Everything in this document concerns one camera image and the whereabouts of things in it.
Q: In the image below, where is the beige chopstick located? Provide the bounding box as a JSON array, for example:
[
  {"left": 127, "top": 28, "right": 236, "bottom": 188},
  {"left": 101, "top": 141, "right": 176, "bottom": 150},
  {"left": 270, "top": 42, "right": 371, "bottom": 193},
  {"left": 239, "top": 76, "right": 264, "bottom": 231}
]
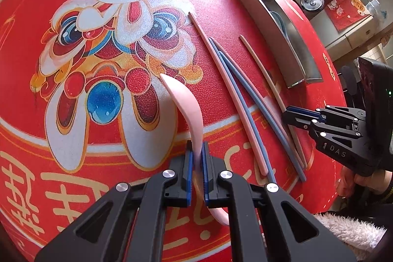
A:
[{"left": 239, "top": 35, "right": 306, "bottom": 167}]

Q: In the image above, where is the right hand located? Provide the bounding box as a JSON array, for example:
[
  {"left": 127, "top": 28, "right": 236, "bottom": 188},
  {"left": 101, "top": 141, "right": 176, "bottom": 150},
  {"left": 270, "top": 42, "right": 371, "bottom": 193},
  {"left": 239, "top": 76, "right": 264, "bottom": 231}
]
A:
[{"left": 337, "top": 167, "right": 392, "bottom": 197}]

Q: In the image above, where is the stainless steel utensil tray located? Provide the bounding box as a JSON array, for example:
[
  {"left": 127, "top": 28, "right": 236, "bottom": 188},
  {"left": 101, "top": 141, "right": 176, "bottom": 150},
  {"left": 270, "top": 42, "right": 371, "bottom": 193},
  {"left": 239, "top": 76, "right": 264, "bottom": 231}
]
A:
[{"left": 239, "top": 0, "right": 323, "bottom": 88}]

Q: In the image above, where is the wooden cabinet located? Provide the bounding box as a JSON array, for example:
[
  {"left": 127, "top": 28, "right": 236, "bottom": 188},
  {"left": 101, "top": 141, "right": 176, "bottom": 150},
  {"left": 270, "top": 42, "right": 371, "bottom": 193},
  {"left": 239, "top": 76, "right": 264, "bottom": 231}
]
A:
[{"left": 326, "top": 16, "right": 392, "bottom": 64}]

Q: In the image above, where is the red decorated cloth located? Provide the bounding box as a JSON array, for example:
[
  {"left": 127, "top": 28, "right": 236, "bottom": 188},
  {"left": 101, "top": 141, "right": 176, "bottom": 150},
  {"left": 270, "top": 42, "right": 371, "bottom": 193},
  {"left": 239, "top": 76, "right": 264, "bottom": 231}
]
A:
[{"left": 324, "top": 0, "right": 370, "bottom": 32}]

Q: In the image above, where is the silver round pot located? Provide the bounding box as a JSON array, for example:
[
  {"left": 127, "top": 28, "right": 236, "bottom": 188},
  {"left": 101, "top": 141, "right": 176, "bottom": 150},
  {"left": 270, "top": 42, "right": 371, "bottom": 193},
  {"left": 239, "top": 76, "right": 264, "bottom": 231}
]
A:
[{"left": 300, "top": 0, "right": 324, "bottom": 12}]

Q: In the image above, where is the red printed table mat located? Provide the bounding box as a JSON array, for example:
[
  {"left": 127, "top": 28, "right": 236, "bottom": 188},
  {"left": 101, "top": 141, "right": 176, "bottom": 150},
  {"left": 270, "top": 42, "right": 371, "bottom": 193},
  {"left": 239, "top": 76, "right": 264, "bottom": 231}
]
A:
[{"left": 1, "top": 0, "right": 345, "bottom": 261}]

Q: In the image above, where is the pink plastic spoon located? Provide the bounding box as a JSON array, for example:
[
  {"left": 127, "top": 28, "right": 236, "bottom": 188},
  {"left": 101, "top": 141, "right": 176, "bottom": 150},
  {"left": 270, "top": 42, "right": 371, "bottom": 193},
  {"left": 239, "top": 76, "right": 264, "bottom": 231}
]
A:
[{"left": 159, "top": 72, "right": 231, "bottom": 227}]

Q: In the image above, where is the white fluffy cloth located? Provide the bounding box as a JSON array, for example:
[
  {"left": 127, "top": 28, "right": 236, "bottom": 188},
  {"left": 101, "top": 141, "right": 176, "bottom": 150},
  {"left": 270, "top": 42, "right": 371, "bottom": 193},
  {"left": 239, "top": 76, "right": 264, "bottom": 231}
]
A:
[{"left": 314, "top": 212, "right": 387, "bottom": 261}]

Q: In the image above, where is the blue plastic spoon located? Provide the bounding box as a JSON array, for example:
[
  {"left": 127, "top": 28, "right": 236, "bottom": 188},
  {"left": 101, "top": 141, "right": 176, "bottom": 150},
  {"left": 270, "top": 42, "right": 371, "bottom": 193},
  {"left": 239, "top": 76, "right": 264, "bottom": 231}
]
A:
[{"left": 270, "top": 11, "right": 288, "bottom": 38}]

